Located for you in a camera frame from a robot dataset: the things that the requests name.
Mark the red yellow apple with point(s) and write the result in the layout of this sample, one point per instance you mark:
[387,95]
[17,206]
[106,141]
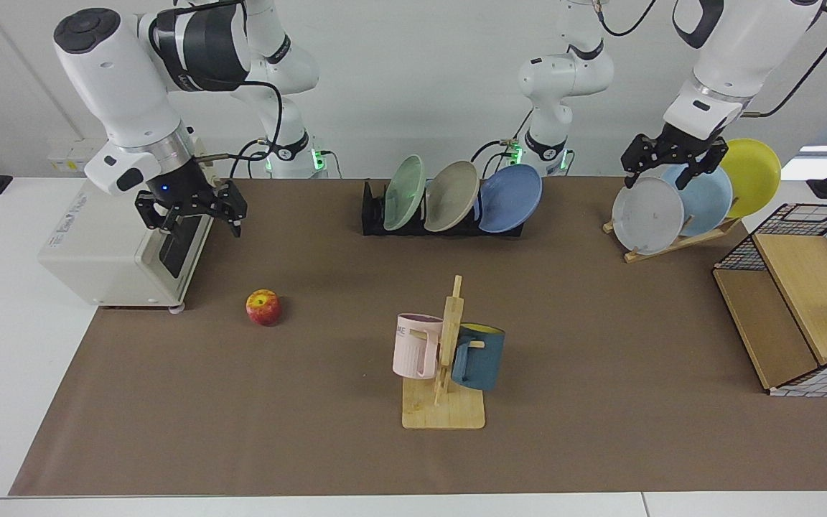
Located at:
[263,308]

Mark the light blue plate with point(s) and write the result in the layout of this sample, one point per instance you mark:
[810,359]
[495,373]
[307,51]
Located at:
[708,201]

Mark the grey plate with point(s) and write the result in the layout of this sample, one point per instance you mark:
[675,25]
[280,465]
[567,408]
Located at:
[647,215]

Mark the yellow plate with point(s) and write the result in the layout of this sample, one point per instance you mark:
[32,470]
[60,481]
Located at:
[752,176]

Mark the wooden plate rack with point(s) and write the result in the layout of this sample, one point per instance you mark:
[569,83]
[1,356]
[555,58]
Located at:
[672,246]

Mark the black dish rack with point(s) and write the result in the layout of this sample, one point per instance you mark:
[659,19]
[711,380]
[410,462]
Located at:
[372,215]

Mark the pale green plate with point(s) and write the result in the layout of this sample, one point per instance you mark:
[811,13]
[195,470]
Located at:
[404,192]

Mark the beige plate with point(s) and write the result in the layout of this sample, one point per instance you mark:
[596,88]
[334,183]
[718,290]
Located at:
[451,195]

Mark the pale toaster oven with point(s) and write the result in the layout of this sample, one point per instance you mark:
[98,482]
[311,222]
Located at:
[90,244]

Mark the brown table cloth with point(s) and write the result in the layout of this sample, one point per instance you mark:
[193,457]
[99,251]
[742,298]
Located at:
[313,402]

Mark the pink cup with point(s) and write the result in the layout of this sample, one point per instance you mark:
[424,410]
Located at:
[413,348]

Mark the dark teal cup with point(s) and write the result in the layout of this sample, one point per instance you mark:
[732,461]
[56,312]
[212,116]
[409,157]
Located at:
[484,359]

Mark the wooden cup stand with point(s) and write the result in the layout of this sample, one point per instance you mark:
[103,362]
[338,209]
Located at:
[449,413]

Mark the white wall socket strip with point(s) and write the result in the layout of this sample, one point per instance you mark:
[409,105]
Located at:
[72,154]

